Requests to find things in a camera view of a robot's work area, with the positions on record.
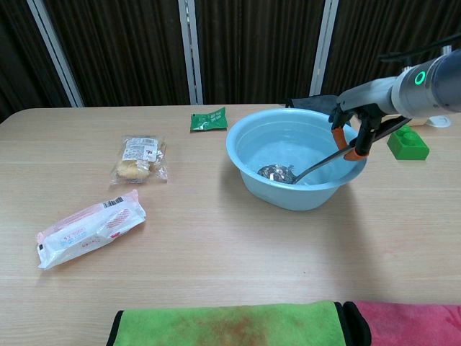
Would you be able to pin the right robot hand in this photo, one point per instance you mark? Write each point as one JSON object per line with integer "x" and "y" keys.
{"x": 371, "y": 93}

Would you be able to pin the beige lidded food container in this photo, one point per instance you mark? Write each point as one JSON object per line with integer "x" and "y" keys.
{"x": 417, "y": 122}

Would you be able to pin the pink white snack packet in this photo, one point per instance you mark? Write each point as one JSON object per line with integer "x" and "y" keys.
{"x": 90, "y": 230}

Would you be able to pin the dark grey folded cloth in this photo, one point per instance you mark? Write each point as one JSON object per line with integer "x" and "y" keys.
{"x": 313, "y": 102}

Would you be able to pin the green toy building block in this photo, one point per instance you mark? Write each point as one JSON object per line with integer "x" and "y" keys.
{"x": 407, "y": 147}

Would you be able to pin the light blue bowl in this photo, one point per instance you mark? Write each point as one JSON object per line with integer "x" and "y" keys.
{"x": 288, "y": 200}

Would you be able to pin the pink microfibre towel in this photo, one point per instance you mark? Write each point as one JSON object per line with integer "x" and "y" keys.
{"x": 410, "y": 324}

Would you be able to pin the small white round lid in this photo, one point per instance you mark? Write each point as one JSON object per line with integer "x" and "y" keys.
{"x": 441, "y": 122}

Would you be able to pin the white partition post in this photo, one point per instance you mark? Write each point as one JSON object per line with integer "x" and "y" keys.
{"x": 54, "y": 47}
{"x": 324, "y": 47}
{"x": 191, "y": 50}

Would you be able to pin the metal ladle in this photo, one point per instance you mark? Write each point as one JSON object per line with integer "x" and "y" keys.
{"x": 277, "y": 173}

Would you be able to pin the green sachet packet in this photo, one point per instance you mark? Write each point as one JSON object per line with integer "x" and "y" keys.
{"x": 209, "y": 120}

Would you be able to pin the green stained microfibre towel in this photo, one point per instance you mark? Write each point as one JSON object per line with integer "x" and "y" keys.
{"x": 230, "y": 324}

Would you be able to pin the clear wrapped pastry packet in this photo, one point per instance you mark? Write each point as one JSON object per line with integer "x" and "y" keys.
{"x": 138, "y": 162}

